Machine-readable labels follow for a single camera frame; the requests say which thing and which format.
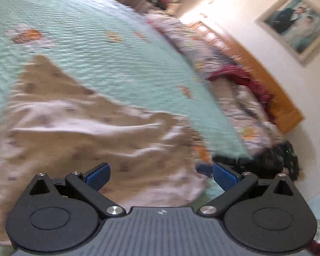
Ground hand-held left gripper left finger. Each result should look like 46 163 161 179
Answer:
28 162 126 217

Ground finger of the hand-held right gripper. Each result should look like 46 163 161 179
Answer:
195 163 215 179

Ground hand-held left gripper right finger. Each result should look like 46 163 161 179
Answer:
198 163 294 217

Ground wooden headboard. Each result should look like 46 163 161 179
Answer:
188 21 305 134

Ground cream printed pants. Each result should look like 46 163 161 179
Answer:
0 55 212 246

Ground dark red cloth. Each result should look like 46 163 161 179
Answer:
207 65 276 110

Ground floral pillow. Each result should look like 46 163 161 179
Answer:
145 13 243 75

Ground cartoon print pillow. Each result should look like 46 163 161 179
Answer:
213 80 286 152

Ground framed wall photo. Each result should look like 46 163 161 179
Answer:
254 0 320 67

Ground green quilted bee bedspread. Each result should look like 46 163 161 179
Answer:
0 0 252 256

